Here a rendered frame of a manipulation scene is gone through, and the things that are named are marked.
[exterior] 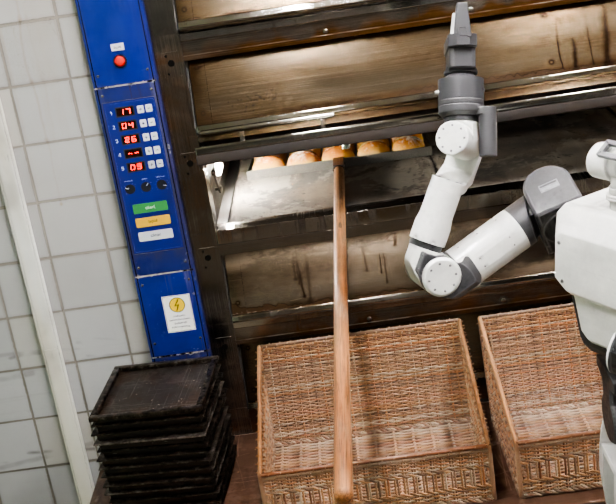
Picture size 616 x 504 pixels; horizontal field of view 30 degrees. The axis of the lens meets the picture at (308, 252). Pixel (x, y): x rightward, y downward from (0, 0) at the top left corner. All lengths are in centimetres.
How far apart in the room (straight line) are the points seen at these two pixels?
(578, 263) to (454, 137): 33
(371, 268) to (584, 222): 103
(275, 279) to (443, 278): 93
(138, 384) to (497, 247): 111
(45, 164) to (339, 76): 78
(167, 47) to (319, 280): 72
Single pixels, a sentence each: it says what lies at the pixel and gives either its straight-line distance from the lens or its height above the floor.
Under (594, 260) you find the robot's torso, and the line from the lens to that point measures 213.
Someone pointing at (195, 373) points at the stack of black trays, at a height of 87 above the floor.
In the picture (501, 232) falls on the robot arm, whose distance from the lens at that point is 228.
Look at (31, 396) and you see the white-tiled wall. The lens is 330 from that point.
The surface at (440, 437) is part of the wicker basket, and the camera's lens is 309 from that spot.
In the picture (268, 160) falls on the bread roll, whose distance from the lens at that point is 344.
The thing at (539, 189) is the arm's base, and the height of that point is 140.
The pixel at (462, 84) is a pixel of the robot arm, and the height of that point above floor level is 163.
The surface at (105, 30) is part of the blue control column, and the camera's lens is 291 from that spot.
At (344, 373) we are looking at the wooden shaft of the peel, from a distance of 209.
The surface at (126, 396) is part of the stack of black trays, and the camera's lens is 294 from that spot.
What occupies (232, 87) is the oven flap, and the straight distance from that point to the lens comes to 294.
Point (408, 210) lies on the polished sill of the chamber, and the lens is 302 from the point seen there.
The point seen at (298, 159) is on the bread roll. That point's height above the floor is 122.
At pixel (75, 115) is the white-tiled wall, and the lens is 300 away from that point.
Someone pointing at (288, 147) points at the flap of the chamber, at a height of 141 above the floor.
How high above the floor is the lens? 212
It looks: 20 degrees down
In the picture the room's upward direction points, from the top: 9 degrees counter-clockwise
